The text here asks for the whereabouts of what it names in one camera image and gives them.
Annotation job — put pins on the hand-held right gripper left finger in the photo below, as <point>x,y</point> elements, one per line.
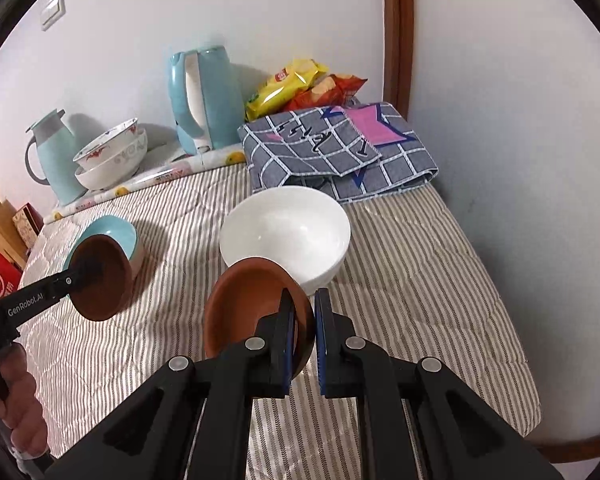
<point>280,355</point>

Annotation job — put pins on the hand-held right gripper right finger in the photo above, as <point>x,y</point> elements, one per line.
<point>321,335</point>

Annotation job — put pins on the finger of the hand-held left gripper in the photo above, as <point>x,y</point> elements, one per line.
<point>92,271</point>

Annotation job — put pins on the small brown bowl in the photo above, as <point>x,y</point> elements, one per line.
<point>245,305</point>
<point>105,302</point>

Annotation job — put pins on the blue plate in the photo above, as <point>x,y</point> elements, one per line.
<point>115,227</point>

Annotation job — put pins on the large white bowl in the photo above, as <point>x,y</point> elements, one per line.
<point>290,230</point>

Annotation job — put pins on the person's left hand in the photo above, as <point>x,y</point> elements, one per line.
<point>27,405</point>

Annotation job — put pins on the patterned cardboard box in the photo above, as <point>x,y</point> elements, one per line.
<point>27,225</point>

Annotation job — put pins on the brown paper bag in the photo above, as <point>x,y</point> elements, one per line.
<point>2,220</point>

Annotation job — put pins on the striped tablecloth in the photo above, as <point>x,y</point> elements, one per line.
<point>405,285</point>

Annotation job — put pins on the white embossed bowl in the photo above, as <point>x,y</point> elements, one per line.
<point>115,174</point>

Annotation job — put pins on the floral patterned roll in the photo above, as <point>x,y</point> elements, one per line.
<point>155,175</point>

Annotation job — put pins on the light blue thermos jug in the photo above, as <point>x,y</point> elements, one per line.
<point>55,160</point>

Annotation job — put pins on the floral patterned bowl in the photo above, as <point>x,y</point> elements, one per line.
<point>110,147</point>

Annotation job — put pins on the grey checked folded cloth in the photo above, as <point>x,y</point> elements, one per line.
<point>330,155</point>

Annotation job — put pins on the light blue electric kettle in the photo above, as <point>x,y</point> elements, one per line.
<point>215,100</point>

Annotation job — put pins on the red snack bag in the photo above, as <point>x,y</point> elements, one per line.
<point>335,87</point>

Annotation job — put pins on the yellow snack bag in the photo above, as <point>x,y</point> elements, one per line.
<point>285,85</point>

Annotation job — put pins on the brown wooden baseboard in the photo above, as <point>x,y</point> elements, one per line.
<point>570,442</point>

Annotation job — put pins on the white wall switch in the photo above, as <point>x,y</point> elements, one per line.
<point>53,10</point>

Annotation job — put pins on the brown wooden door frame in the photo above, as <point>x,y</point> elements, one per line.
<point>397,35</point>

